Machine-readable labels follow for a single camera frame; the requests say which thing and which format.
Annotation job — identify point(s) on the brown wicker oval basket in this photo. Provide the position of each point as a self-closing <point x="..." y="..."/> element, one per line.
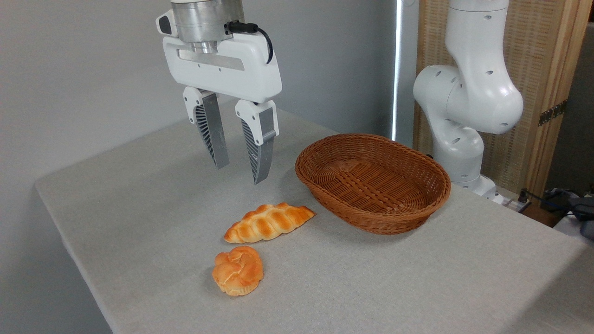
<point x="371" y="185"/>

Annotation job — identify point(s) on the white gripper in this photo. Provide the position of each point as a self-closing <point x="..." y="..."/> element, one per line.
<point x="241" y="74"/>

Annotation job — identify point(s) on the wooden rattan folding screen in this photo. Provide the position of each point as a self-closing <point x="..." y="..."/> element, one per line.
<point x="538" y="55"/>

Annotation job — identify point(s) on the grey bundled object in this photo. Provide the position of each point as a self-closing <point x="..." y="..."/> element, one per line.
<point x="585" y="213"/>

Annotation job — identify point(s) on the round knotted bread roll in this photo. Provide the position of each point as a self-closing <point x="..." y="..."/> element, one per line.
<point x="237" y="271"/>

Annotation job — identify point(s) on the long braided bread loaf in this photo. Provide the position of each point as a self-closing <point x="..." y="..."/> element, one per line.
<point x="267" y="223"/>

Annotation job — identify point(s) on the dark metal screen hinge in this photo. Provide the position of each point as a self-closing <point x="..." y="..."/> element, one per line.
<point x="552" y="112"/>

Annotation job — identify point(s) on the white power strip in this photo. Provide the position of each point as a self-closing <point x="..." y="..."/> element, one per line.
<point x="515" y="203"/>

